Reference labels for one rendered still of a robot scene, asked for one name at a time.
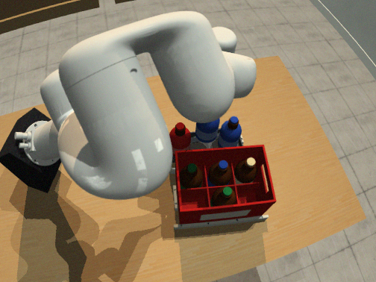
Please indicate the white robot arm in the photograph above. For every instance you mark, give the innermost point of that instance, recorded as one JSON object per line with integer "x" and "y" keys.
{"x": 122, "y": 149}

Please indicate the brown bottle with cream cap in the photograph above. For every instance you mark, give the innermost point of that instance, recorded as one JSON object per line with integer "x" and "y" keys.
{"x": 245, "y": 171}

